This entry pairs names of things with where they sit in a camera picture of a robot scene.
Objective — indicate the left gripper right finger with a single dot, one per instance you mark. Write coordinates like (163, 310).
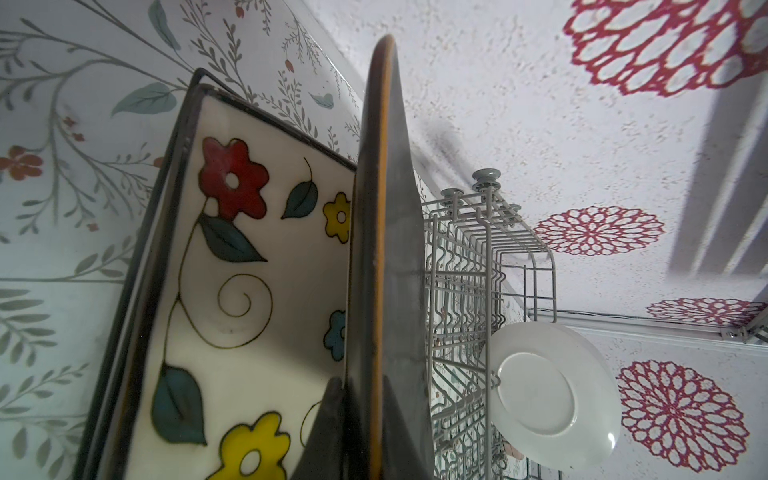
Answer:
(400, 459)

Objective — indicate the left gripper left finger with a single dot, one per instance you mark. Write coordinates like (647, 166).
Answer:
(323, 456)

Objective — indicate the black square plate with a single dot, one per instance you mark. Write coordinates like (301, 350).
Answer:
(232, 320)
(386, 313)

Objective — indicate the pink sponge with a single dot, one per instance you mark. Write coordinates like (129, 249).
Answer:
(511, 452)

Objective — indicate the white round plate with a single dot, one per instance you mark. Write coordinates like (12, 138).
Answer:
(556, 400)

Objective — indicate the grey wire dish rack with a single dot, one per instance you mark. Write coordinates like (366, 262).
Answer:
(485, 268)

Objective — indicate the grey wall shelf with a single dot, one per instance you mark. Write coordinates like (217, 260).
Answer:
(727, 190)

